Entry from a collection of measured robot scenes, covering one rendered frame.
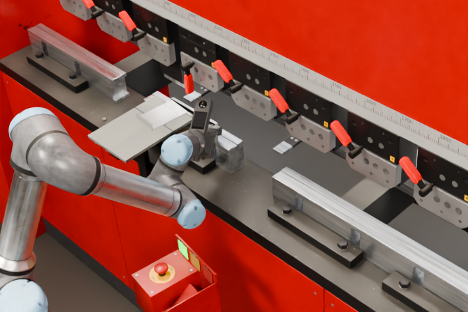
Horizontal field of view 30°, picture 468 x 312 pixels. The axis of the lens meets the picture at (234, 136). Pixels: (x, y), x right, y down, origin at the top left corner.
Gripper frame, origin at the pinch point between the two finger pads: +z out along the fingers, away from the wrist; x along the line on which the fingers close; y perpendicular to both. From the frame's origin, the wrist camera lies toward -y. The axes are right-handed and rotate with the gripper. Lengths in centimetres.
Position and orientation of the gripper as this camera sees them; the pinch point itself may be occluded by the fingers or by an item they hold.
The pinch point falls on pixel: (214, 126)
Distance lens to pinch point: 257.3
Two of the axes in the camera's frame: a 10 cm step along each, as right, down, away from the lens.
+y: -0.8, 9.8, 1.6
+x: 9.6, 1.2, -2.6
